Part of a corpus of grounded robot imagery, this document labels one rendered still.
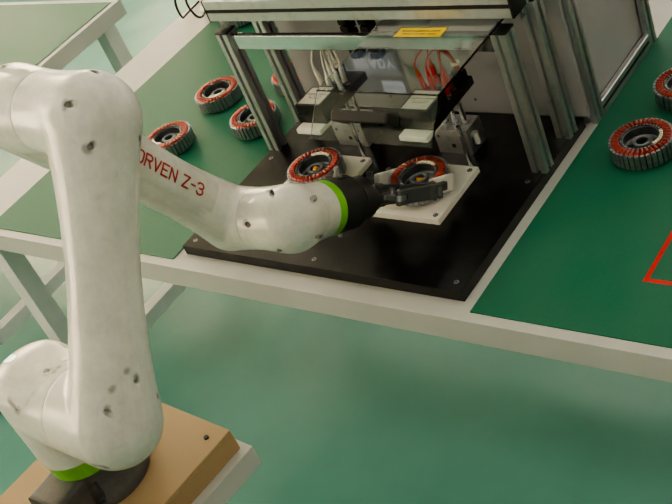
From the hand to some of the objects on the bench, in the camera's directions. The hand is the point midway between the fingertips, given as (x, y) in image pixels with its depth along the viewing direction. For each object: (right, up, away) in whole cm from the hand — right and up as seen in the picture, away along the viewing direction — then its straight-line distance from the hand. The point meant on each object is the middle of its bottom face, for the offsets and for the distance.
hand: (419, 180), depth 203 cm
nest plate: (-18, 0, +17) cm, 24 cm away
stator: (+1, -1, +1) cm, 2 cm away
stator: (-18, +1, +16) cm, 24 cm away
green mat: (-45, +20, +63) cm, 80 cm away
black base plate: (-6, -2, +12) cm, 13 cm away
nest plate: (+1, -2, +2) cm, 3 cm away
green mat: (+55, +5, -17) cm, 58 cm away
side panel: (+39, +20, +12) cm, 46 cm away
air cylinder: (+9, +7, +10) cm, 15 cm away
